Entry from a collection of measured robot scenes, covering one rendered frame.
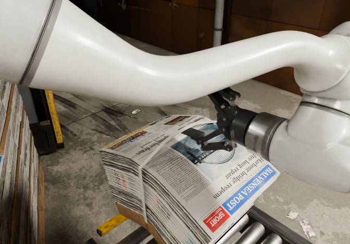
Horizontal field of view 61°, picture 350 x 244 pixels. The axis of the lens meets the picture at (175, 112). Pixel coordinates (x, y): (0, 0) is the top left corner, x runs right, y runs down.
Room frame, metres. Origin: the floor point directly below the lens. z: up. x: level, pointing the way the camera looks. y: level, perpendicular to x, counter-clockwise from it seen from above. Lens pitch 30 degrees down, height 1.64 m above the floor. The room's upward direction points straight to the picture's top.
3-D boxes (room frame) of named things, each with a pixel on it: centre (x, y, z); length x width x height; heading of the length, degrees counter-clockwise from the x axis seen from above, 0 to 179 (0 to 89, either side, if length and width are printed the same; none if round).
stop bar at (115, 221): (0.80, 0.10, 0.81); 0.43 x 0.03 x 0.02; 134
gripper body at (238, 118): (0.55, -0.13, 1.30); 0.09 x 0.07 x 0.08; 44
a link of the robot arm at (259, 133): (0.49, -0.18, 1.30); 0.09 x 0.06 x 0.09; 134
